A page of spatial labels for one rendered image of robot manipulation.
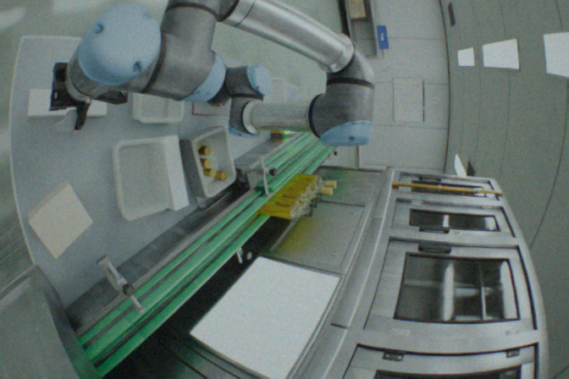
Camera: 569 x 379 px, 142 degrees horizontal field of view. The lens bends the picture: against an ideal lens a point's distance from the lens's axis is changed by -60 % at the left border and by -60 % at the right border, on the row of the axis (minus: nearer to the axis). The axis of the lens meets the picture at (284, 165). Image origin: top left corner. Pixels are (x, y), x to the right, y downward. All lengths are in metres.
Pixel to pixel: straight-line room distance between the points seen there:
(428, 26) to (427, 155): 3.53
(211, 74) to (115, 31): 0.14
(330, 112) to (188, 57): 0.34
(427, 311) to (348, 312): 0.26
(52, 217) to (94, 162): 0.21
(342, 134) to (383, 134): 6.45
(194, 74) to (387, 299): 0.78
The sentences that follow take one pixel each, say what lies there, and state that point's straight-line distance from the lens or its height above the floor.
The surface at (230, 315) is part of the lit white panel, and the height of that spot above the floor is 1.06.
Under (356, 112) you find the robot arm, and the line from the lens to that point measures 0.52.
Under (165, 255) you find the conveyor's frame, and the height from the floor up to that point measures 0.87.
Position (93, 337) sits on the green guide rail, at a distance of 0.73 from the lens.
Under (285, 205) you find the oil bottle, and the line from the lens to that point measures 0.91.
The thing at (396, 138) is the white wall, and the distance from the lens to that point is 6.96.
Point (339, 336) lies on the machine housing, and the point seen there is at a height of 1.38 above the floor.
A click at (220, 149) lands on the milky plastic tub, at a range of 0.96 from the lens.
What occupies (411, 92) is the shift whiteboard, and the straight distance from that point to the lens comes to 6.68.
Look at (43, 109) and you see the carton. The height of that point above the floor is 0.81.
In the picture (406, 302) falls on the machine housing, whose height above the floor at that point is 1.55.
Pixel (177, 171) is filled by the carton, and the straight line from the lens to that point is 0.81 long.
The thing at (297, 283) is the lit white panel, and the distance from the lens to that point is 0.81.
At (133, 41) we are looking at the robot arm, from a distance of 0.23.
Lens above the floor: 1.46
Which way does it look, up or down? 28 degrees down
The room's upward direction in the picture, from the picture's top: 95 degrees clockwise
